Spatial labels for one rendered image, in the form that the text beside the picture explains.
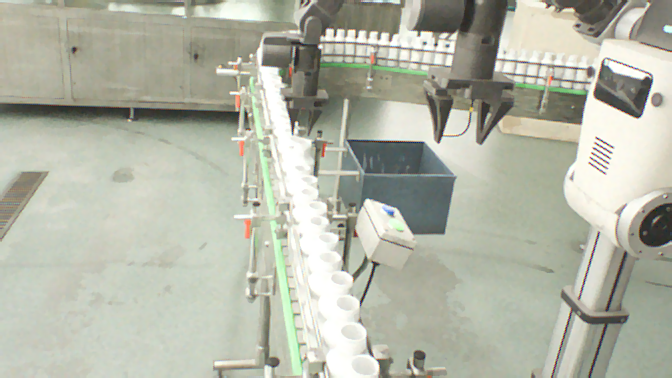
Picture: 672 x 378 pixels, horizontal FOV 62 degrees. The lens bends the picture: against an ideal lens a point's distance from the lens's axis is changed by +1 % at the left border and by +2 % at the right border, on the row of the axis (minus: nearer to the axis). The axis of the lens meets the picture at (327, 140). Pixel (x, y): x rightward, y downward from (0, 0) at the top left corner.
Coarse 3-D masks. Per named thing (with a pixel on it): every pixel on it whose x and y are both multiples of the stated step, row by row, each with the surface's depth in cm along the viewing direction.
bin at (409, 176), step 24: (360, 144) 205; (384, 144) 206; (408, 144) 208; (360, 168) 179; (384, 168) 210; (408, 168) 212; (432, 168) 200; (360, 192) 178; (384, 192) 179; (408, 192) 180; (432, 192) 182; (408, 216) 184; (432, 216) 185
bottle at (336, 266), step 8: (320, 256) 90; (328, 256) 92; (336, 256) 91; (320, 264) 89; (328, 264) 88; (336, 264) 89; (320, 272) 89; (328, 272) 89; (312, 280) 90; (320, 280) 89; (312, 288) 90; (320, 288) 89; (312, 296) 90; (320, 296) 89; (312, 320) 91; (312, 328) 92; (304, 336) 94; (312, 336) 92; (312, 344) 93
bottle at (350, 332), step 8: (344, 328) 75; (352, 328) 75; (360, 328) 75; (344, 336) 76; (352, 336) 76; (360, 336) 75; (344, 344) 73; (352, 344) 72; (360, 344) 72; (328, 352) 76; (336, 352) 74; (344, 352) 73; (352, 352) 73; (360, 352) 73; (328, 360) 75; (336, 360) 74; (344, 360) 73; (328, 368) 74; (336, 368) 73; (344, 368) 73; (336, 376) 73; (344, 376) 73
